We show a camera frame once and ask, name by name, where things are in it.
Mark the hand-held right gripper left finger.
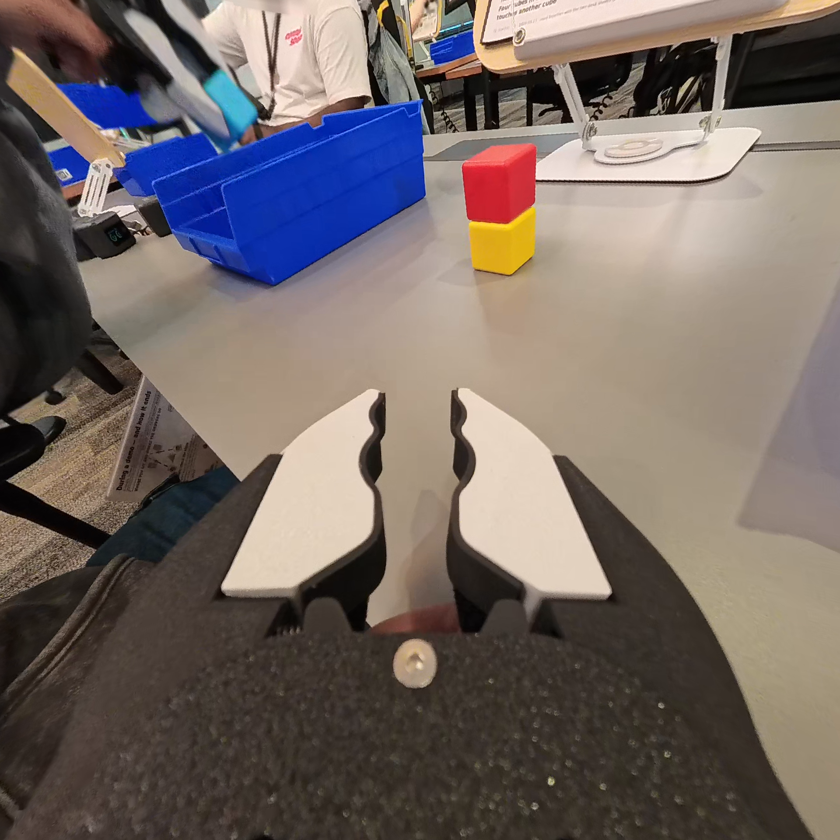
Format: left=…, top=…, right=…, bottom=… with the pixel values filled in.
left=222, top=388, right=388, bottom=599

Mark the blue plastic bin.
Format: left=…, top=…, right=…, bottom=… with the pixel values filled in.
left=49, top=82, right=158, bottom=188
left=113, top=133, right=219, bottom=198
left=152, top=100, right=427, bottom=286
left=430, top=33, right=475, bottom=65

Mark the black office chair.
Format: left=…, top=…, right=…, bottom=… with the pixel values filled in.
left=0, top=413, right=112, bottom=549

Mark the person's left hand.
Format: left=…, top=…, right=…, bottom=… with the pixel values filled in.
left=0, top=0, right=112, bottom=81

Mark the blue denim jacket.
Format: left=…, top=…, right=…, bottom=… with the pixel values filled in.
left=357, top=0, right=432, bottom=135

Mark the person's left forearm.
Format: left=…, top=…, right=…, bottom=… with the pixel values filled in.
left=0, top=98, right=93, bottom=416

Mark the person's blue jeans leg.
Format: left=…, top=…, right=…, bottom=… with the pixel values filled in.
left=85, top=466, right=240, bottom=565

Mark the printed paper sheet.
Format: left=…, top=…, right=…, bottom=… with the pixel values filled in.
left=107, top=375, right=227, bottom=503

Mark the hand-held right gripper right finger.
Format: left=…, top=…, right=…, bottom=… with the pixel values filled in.
left=446, top=387, right=613, bottom=603

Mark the printed instruction sheet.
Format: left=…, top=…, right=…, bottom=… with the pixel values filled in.
left=482, top=0, right=788, bottom=47

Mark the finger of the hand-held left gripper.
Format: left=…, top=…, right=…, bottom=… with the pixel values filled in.
left=161, top=0, right=225, bottom=77
left=121, top=3, right=231, bottom=143

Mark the cyan cube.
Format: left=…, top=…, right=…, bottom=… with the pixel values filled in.
left=202, top=69, right=259, bottom=142

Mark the small black device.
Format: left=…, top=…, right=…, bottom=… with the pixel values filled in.
left=72, top=211, right=137, bottom=260

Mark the yellow cube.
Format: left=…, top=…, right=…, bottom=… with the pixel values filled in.
left=469, top=208, right=537, bottom=275

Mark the grey desk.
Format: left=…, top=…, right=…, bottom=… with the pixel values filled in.
left=79, top=98, right=840, bottom=840

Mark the red cube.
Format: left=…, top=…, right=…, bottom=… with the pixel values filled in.
left=461, top=143, right=538, bottom=224

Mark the small wooden board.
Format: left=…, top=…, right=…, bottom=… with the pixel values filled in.
left=7, top=49, right=126, bottom=168

